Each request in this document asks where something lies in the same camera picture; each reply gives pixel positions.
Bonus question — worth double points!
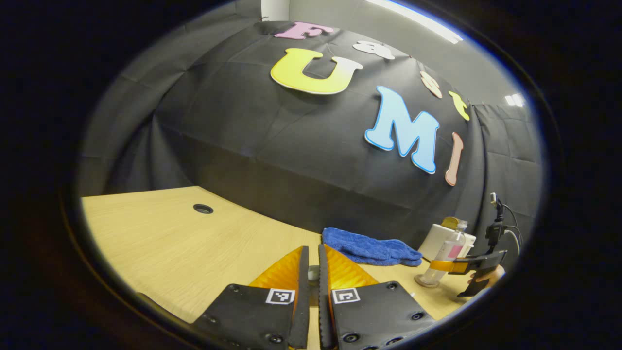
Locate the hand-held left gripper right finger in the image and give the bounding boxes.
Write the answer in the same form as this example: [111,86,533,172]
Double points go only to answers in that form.
[318,244,438,350]

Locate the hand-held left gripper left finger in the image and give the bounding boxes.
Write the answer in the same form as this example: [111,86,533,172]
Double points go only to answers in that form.
[191,245,311,350]

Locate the clear water bottle pink label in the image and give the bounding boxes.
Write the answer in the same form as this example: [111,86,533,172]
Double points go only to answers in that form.
[415,220,468,288]

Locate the white toaster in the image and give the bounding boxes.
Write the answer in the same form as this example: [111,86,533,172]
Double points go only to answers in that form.
[418,223,477,263]

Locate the blue towel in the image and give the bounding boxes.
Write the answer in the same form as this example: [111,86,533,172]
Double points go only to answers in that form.
[322,227,423,267]

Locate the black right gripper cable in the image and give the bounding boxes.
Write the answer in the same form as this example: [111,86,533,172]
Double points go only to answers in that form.
[501,204,523,248]

